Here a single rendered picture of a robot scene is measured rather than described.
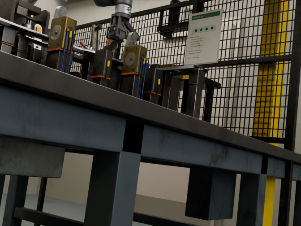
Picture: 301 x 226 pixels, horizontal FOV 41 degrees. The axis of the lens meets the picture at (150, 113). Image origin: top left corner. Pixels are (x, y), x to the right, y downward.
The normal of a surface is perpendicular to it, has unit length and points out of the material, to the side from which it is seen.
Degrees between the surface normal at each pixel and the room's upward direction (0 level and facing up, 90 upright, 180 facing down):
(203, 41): 90
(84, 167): 90
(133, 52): 90
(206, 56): 90
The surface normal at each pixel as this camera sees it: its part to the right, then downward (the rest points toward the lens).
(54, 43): -0.66, -0.18
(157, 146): 0.81, 0.03
